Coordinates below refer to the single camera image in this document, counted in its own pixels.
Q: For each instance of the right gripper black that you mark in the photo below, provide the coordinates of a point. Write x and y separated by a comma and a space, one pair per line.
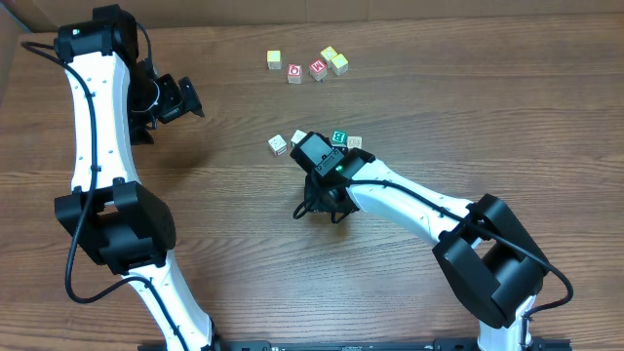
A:
318, 202

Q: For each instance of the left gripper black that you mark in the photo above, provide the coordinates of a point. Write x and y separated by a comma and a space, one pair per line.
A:
184, 98

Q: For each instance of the green wooden block letter B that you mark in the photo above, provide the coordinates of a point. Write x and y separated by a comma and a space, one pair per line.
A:
338, 138

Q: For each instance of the tan wooden block blue side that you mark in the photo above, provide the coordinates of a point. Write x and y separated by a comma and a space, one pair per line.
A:
354, 142

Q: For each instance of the red wooden block letter O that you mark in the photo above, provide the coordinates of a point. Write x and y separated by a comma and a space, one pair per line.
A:
294, 74

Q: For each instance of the red wooden block letter E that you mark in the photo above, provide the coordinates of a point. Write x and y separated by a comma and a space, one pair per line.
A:
318, 70

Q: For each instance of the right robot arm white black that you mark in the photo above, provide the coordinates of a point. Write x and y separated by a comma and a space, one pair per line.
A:
493, 266

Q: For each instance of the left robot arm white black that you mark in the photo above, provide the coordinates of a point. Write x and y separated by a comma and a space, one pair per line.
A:
118, 98

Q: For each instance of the white wooden block green side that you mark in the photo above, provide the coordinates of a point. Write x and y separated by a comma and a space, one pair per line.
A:
297, 137

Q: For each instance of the white wooden block red drawing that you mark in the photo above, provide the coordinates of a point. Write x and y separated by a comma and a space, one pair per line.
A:
277, 145

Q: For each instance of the yellow wooden block far left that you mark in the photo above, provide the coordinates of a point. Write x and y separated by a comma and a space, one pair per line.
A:
274, 60

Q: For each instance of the yellow wooden block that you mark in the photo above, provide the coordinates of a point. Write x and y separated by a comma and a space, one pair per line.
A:
274, 60
339, 64
328, 54

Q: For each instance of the yellow wooden block far right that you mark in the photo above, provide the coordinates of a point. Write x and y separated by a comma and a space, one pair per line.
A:
339, 64

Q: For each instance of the yellow wooden block upper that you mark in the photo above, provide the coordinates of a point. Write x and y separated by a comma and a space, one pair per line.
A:
328, 54

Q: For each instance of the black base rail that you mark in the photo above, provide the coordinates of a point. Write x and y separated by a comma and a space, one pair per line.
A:
442, 344

